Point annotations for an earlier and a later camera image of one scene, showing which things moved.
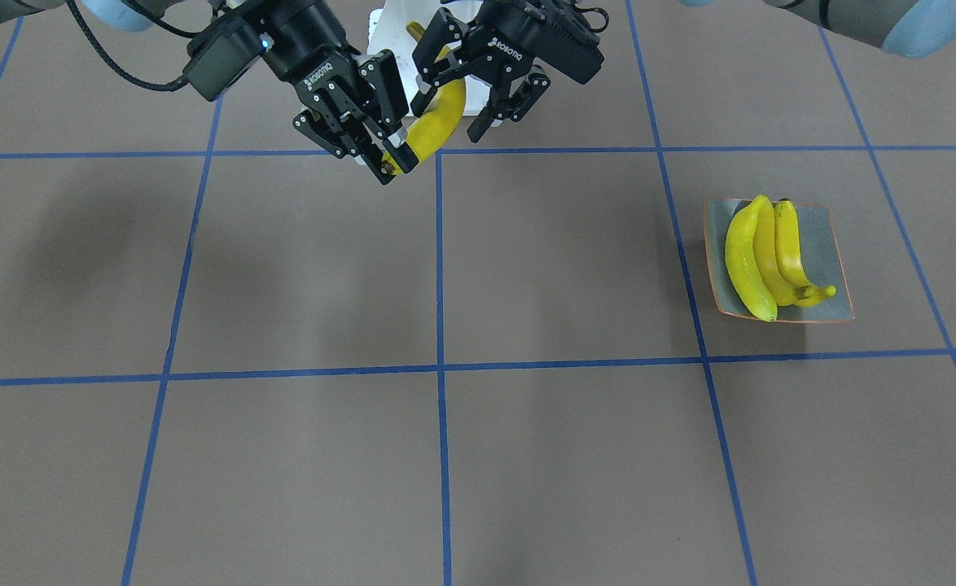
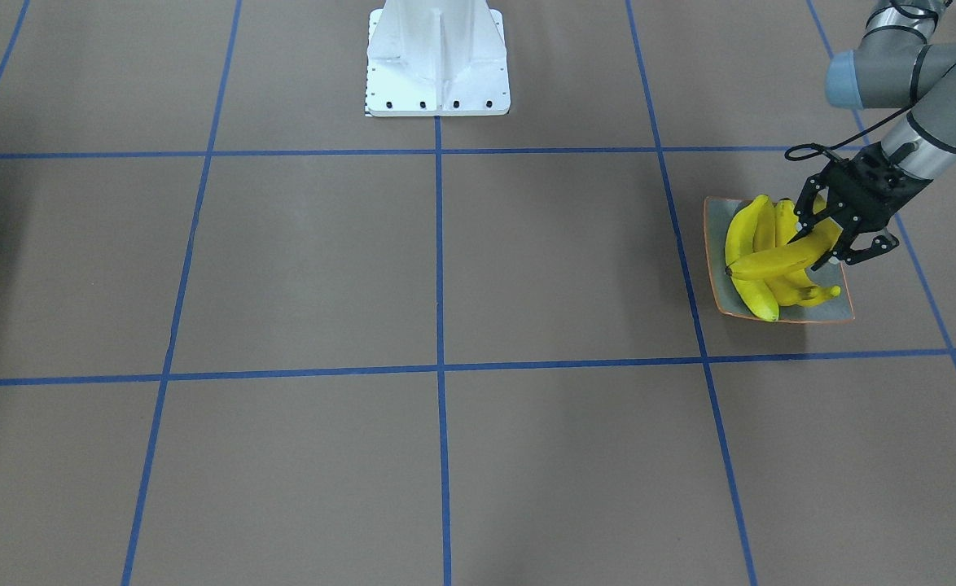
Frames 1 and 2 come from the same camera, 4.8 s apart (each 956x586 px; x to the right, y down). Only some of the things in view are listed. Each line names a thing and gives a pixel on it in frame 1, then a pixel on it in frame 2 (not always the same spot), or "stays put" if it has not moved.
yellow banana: [427, 133] → [816, 241]
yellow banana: [740, 257] stays put
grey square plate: [821, 255] stays put
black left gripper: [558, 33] → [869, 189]
